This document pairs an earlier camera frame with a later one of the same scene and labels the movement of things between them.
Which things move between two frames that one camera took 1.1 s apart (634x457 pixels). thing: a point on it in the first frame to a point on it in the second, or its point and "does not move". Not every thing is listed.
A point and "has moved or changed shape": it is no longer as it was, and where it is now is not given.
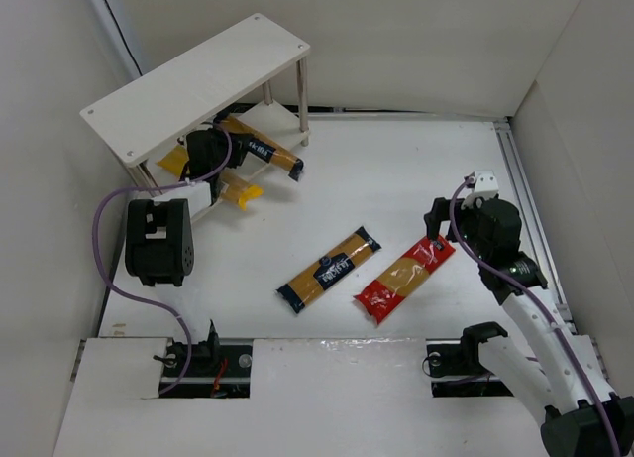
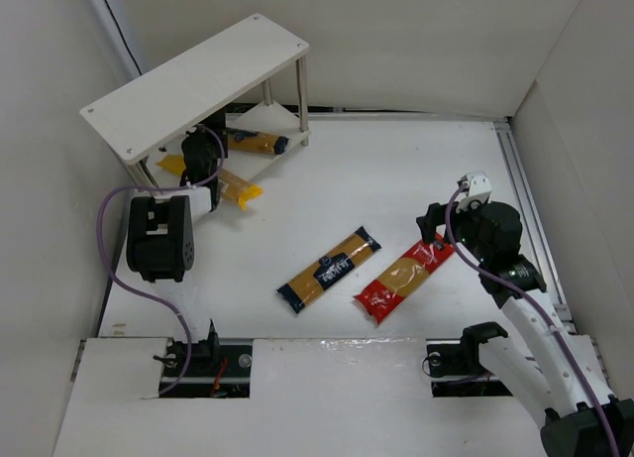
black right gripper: x=438 y=214 does not move
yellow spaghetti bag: x=236 y=189 does not move
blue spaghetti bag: x=329 y=271 does not move
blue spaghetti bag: x=263 y=147 has moved or changed shape
